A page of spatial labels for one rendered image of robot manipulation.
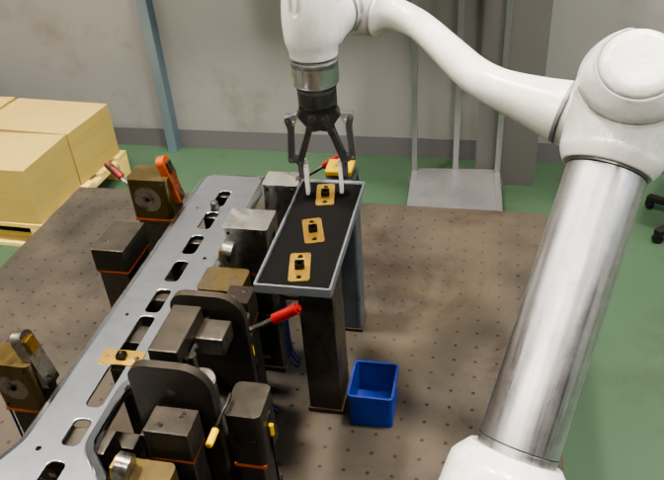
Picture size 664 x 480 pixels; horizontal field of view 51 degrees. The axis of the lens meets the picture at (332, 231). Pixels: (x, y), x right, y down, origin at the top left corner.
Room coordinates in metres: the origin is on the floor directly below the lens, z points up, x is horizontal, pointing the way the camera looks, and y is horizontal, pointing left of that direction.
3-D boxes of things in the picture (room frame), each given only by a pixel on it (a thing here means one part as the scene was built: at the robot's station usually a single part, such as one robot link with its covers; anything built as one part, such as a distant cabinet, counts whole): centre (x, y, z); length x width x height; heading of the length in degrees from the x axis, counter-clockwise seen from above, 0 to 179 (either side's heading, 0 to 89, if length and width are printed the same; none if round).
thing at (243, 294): (1.03, 0.18, 0.90); 0.05 x 0.05 x 0.40; 76
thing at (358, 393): (1.08, -0.06, 0.75); 0.11 x 0.10 x 0.09; 166
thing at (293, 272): (1.01, 0.06, 1.17); 0.08 x 0.04 x 0.01; 177
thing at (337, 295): (1.13, 0.03, 0.92); 0.10 x 0.08 x 0.45; 166
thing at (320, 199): (1.26, 0.01, 1.17); 0.08 x 0.04 x 0.01; 176
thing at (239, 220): (1.26, 0.16, 0.90); 0.13 x 0.08 x 0.41; 76
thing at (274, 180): (1.52, 0.10, 0.88); 0.12 x 0.07 x 0.36; 76
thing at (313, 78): (1.26, 0.01, 1.43); 0.09 x 0.09 x 0.06
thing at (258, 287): (1.13, 0.03, 1.16); 0.37 x 0.14 x 0.02; 166
